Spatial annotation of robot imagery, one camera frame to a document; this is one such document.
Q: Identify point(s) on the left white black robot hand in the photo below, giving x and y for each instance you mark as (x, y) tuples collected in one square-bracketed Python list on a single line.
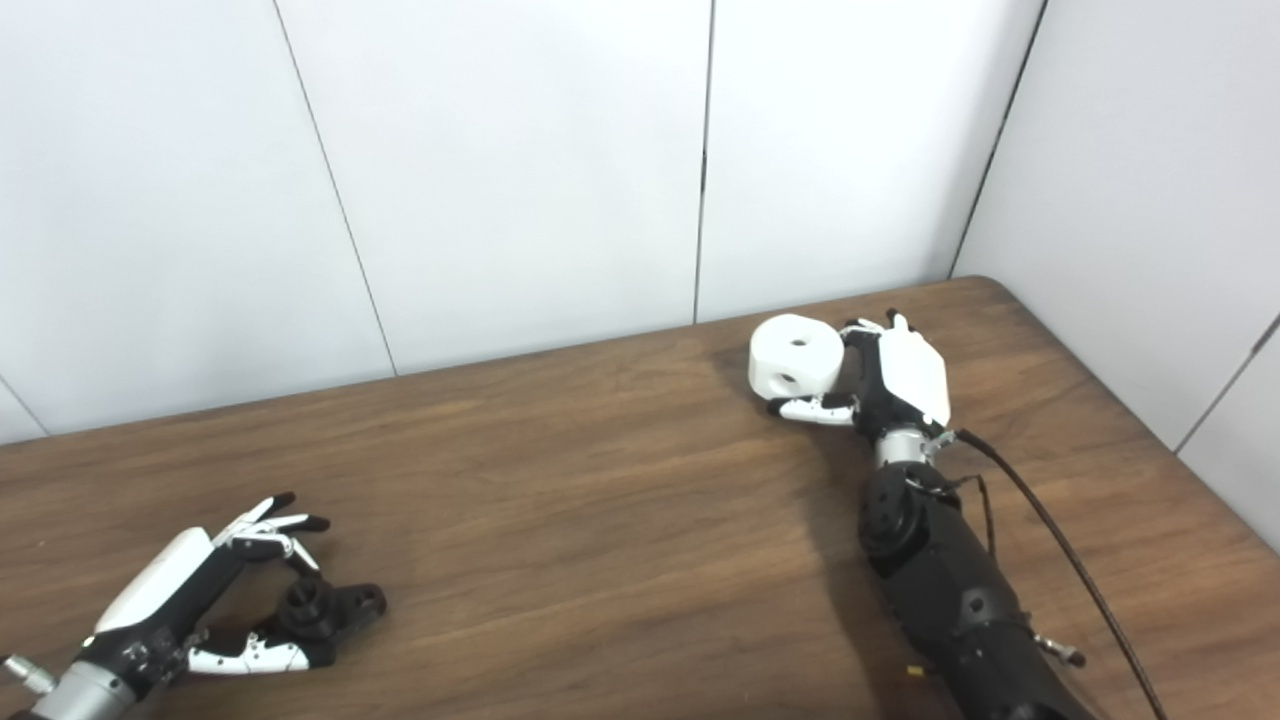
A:
[(160, 585)]

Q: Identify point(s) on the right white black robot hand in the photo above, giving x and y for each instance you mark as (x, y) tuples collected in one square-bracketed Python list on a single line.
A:
[(915, 375)]

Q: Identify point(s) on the round white plastic piece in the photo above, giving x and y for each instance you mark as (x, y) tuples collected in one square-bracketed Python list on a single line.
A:
[(790, 350)]

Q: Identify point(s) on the black plastic holder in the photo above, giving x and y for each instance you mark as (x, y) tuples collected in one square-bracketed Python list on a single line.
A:
[(345, 603)]

